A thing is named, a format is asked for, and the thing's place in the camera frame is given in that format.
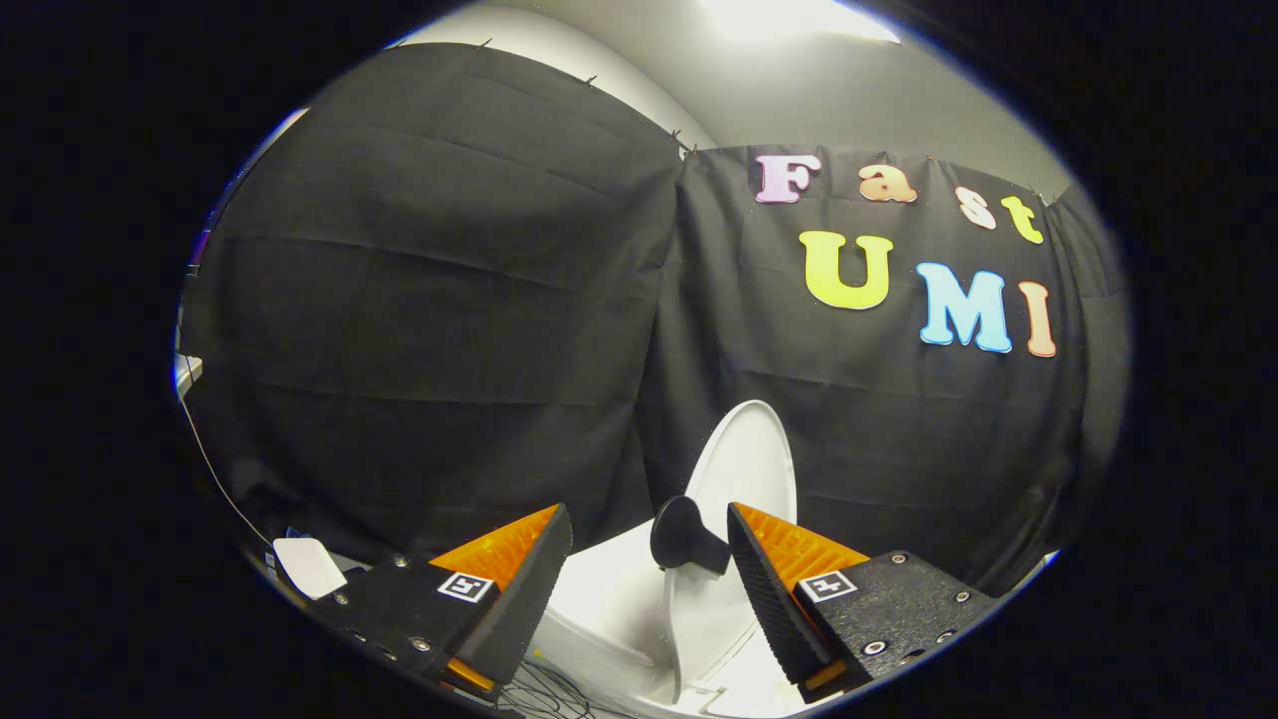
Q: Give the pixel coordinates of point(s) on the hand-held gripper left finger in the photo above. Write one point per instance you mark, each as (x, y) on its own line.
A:
(529, 589)

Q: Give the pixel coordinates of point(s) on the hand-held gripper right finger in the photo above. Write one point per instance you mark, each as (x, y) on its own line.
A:
(764, 589)

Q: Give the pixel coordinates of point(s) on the white flat object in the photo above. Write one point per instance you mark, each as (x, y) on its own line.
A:
(310, 566)

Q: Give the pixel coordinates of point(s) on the black backdrop cloth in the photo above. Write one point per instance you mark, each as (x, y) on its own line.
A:
(449, 300)

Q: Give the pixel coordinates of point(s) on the large ceiling light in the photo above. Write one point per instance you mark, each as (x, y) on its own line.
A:
(799, 15)

